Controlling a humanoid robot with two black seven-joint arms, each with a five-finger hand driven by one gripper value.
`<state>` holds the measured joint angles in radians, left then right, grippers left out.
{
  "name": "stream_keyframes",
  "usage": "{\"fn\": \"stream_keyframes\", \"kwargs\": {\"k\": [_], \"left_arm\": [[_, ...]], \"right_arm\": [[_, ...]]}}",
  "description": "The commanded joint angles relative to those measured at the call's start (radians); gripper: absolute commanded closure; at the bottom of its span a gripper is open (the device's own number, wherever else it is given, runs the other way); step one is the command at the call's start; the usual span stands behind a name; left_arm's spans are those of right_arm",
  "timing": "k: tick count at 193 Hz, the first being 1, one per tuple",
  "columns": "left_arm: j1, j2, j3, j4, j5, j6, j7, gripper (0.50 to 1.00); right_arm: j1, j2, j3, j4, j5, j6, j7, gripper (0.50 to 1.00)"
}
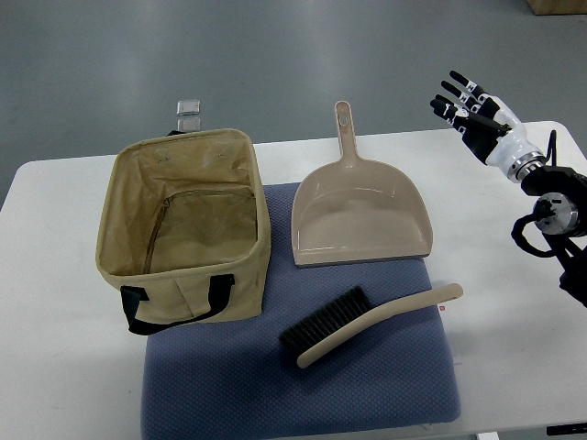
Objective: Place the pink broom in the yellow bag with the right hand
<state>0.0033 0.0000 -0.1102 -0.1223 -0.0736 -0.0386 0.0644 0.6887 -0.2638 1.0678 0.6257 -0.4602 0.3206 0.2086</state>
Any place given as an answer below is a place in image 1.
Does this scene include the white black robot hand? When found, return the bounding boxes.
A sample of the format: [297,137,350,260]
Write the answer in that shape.
[430,71,547,182]

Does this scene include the beige hand broom black bristles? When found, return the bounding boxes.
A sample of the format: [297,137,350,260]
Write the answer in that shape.
[279,283,463,369]

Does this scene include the yellow canvas bag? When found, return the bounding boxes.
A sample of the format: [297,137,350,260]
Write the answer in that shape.
[95,129,271,336]

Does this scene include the cardboard box corner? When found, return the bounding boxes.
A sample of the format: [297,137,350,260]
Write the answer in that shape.
[526,0,587,16]

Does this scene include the beige plastic dustpan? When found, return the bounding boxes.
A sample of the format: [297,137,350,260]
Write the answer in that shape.
[291,101,433,266]

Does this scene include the upper metal floor plate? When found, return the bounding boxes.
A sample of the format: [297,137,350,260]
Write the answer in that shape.
[176,99,201,116]

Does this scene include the blue quilted cushion mat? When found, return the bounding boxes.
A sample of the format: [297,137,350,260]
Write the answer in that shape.
[141,183,460,439]

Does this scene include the black table bracket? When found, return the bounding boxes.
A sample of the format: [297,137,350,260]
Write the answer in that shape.
[546,423,587,436]

